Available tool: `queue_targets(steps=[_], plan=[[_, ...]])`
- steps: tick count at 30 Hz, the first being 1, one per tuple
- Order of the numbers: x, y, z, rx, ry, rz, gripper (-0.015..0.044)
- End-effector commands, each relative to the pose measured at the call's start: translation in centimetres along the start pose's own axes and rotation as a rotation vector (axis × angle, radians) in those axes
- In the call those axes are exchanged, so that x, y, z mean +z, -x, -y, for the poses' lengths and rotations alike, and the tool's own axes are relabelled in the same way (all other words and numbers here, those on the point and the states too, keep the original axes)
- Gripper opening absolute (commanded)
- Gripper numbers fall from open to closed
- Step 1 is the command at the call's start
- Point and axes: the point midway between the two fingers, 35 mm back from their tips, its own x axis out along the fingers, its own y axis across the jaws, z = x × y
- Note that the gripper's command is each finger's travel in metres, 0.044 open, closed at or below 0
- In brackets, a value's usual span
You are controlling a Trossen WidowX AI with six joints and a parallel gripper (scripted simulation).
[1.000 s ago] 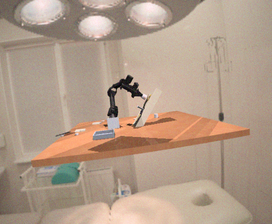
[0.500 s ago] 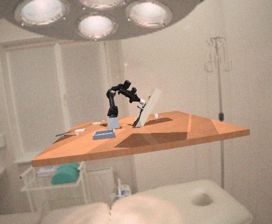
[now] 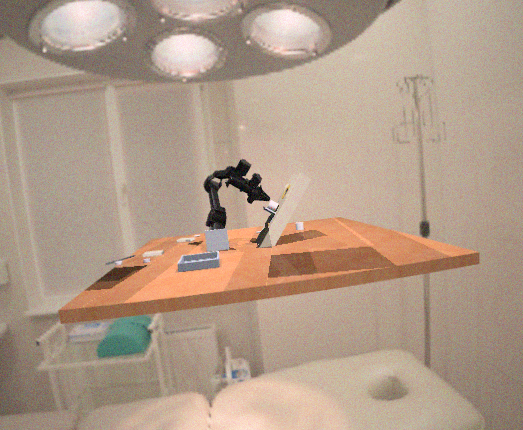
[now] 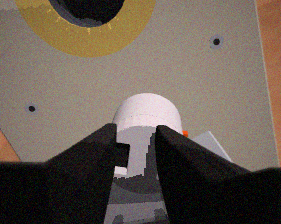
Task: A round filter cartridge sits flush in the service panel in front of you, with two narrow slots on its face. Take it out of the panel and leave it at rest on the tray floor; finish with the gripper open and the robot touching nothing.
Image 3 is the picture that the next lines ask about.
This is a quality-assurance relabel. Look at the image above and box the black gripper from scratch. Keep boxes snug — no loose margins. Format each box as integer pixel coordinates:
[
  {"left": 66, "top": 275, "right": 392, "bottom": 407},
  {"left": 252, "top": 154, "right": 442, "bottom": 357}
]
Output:
[{"left": 238, "top": 178, "right": 270, "bottom": 204}]

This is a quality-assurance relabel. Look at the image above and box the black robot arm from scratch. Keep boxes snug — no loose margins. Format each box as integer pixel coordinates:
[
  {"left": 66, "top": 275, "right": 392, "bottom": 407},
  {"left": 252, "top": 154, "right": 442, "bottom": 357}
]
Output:
[{"left": 203, "top": 159, "right": 262, "bottom": 230}]

